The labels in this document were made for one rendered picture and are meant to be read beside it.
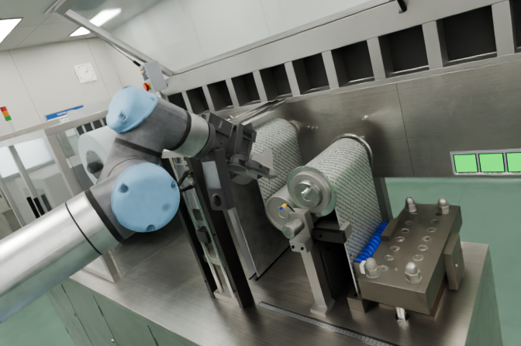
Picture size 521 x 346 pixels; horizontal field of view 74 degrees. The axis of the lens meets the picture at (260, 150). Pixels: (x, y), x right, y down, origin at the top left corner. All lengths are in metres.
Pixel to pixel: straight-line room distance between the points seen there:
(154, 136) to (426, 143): 0.80
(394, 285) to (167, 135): 0.63
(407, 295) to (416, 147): 0.43
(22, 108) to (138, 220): 5.88
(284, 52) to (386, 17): 0.36
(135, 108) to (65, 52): 6.12
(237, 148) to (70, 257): 0.34
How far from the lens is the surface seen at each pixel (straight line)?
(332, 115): 1.18
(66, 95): 6.46
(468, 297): 1.09
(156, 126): 0.55
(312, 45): 1.17
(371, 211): 1.10
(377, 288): 0.94
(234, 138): 0.65
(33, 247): 0.43
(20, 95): 6.28
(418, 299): 0.91
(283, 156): 1.11
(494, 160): 1.09
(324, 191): 0.88
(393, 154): 1.15
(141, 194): 0.40
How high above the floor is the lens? 1.61
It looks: 14 degrees down
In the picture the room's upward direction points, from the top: 17 degrees counter-clockwise
